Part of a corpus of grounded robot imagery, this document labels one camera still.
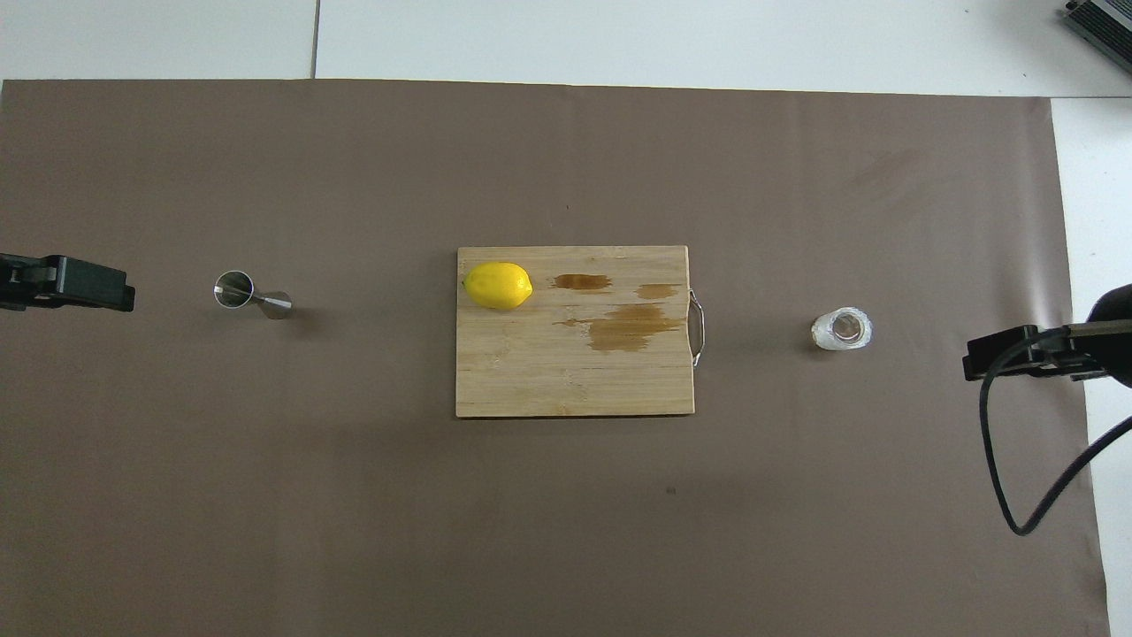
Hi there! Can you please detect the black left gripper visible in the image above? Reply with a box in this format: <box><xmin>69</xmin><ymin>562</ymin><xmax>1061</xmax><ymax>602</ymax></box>
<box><xmin>0</xmin><ymin>253</ymin><xmax>136</xmax><ymax>313</ymax></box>

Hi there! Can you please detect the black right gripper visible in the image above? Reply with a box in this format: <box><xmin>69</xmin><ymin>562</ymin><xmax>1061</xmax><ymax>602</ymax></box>
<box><xmin>962</xmin><ymin>283</ymin><xmax>1132</xmax><ymax>390</ymax></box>

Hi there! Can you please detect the steel double jigger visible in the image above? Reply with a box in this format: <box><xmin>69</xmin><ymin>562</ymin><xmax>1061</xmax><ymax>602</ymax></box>
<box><xmin>213</xmin><ymin>270</ymin><xmax>294</xmax><ymax>320</ymax></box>

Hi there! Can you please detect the small clear glass cup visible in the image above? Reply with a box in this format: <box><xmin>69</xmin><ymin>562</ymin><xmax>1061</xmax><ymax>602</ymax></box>
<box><xmin>810</xmin><ymin>306</ymin><xmax>874</xmax><ymax>352</ymax></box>

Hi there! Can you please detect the brown paper table mat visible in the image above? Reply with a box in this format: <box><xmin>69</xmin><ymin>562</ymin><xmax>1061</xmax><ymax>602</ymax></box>
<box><xmin>0</xmin><ymin>78</ymin><xmax>1112</xmax><ymax>637</ymax></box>

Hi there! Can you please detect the grey ribbed metal device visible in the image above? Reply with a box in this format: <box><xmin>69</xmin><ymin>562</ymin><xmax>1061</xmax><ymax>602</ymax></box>
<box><xmin>1061</xmin><ymin>0</ymin><xmax>1132</xmax><ymax>50</ymax></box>

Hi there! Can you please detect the yellow lemon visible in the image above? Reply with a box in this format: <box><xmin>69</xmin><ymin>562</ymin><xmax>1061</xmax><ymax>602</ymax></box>
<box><xmin>462</xmin><ymin>261</ymin><xmax>535</xmax><ymax>311</ymax></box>

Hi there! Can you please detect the wooden cutting board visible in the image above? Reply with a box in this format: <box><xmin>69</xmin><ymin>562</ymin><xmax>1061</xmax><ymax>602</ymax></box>
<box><xmin>455</xmin><ymin>245</ymin><xmax>707</xmax><ymax>419</ymax></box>

